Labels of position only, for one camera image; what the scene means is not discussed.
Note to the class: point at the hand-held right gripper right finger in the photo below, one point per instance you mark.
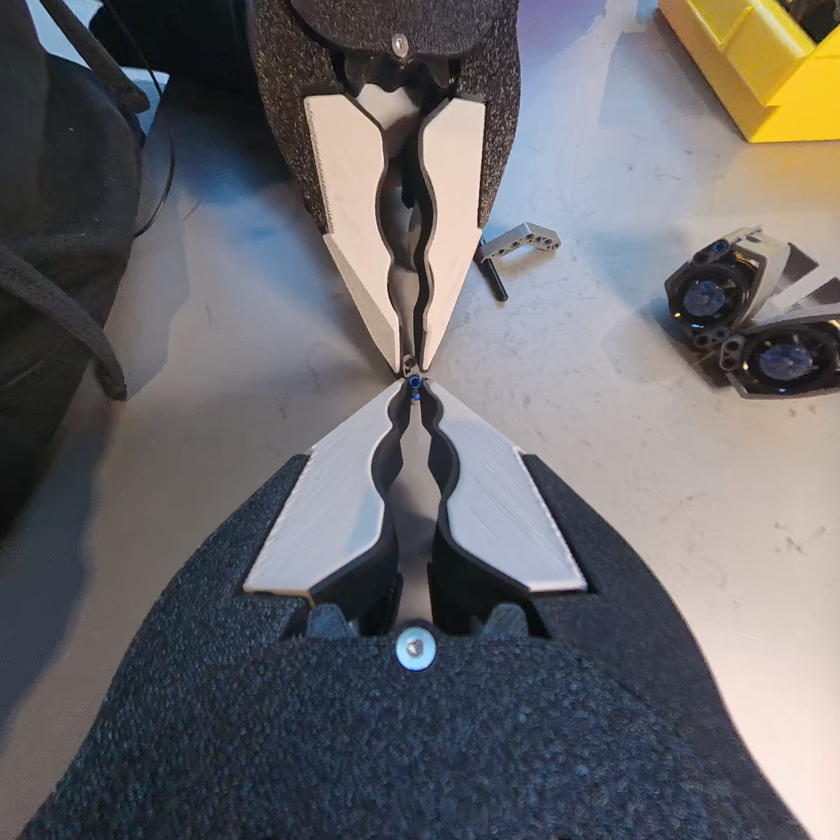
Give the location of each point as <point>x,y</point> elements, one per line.
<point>512,525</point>

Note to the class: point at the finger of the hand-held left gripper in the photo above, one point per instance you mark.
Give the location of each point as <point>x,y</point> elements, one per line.
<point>348,197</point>
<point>456,197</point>

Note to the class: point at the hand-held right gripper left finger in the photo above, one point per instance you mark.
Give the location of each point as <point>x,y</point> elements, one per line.
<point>321,525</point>

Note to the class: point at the grey angled brick beam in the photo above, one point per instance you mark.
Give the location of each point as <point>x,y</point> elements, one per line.
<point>525,239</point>

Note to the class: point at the black brick axle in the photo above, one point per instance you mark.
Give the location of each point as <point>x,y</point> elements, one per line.
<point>495,282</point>

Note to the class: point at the blue brick pin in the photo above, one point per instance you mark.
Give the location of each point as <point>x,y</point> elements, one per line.
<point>414,388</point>

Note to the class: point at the grey toy brick wing assembly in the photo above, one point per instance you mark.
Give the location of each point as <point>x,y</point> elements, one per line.
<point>722,289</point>

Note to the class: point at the grey desk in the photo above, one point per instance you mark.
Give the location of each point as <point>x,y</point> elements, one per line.
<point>623,492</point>

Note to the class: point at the person's black printed clothing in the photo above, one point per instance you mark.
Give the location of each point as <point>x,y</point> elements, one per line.
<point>52,229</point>

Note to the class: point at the yellow storage bin with ledge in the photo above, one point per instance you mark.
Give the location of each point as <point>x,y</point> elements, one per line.
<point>774,98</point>

